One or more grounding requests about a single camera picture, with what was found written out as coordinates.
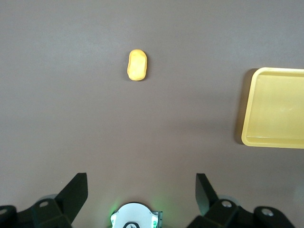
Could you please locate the yellow toy potato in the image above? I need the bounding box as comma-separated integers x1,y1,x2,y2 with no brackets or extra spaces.
126,49,149,82

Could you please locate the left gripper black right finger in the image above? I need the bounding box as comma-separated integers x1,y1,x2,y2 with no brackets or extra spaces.
187,173,295,228

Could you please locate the yellow plastic tray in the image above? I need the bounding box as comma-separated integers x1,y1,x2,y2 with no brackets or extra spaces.
241,67,304,149

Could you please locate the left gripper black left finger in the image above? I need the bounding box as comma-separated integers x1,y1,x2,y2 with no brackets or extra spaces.
0,172,89,228

